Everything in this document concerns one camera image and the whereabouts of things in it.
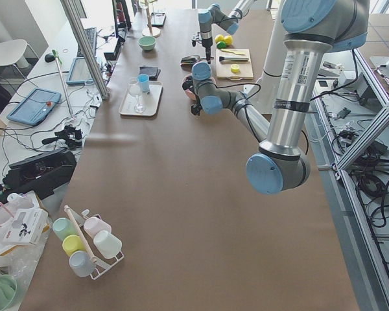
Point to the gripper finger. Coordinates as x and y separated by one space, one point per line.
208 54

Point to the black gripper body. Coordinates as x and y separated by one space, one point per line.
207 42
187 85

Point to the steel ice scoop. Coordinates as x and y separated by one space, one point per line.
190 60

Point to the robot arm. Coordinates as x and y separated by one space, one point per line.
213 15
309 30

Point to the blue plastic cup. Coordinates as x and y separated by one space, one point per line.
144 82

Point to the pink plastic cup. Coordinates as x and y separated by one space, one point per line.
94 225

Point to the white plastic cup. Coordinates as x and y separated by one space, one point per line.
107 244

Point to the green plastic cup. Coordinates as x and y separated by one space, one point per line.
63 227

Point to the yellow plastic cup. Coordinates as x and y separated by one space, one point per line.
71 244

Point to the grey-blue plastic cup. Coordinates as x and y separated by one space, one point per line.
81 264

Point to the yellow lemon upper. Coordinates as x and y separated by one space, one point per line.
219 38

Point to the yellow lemon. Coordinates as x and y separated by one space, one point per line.
219 38
228 40

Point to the green lime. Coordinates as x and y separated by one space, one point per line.
221 45

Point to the steel muddler black tip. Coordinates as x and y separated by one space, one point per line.
232 59

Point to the yellow lemon lower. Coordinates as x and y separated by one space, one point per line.
228 40

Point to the pink bowl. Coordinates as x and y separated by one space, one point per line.
188 87

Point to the bamboo cutting board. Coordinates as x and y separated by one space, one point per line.
223 69

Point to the half lemon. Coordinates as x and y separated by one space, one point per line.
235 68

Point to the yellow plastic knife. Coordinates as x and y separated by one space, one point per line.
231 51

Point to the grey folded cloth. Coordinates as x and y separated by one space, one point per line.
152 72

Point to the wooden mug tree stand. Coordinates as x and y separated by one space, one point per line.
150 30

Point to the pale green bowl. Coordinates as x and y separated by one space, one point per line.
147 43

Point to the cream serving tray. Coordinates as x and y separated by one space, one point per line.
149 100

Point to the clear wine glass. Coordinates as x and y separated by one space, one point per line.
134 90

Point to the blue tablet far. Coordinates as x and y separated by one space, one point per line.
79 73

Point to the blue tablet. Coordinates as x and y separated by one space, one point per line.
79 73
34 108

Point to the blue tablet near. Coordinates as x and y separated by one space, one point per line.
34 108

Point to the white chair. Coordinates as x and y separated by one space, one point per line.
11 52

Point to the white product box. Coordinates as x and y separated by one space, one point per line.
26 227

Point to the aluminium frame post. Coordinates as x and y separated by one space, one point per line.
73 18

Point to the white wire cup rack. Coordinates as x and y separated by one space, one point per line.
103 265

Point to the wooden rack handle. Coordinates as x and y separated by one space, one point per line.
68 211

